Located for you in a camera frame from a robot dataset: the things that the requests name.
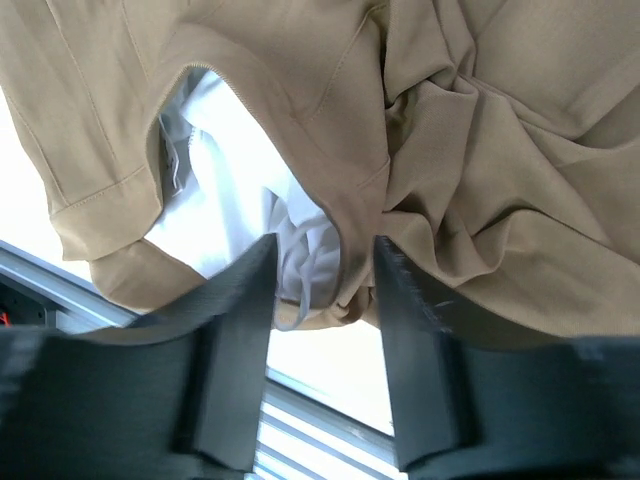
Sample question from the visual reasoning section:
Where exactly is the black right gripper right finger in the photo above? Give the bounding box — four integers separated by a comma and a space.
374, 237, 639, 479

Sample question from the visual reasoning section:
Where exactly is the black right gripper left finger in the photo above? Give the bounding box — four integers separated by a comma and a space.
1, 234, 278, 479

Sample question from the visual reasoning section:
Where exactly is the aluminium mounting rail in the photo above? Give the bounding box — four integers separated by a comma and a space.
1, 243, 402, 479

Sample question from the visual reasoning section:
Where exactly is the tan brown skirt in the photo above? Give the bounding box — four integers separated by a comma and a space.
1, 1, 639, 346

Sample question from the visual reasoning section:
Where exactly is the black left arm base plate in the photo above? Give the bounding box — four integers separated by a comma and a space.
1, 276, 57, 328

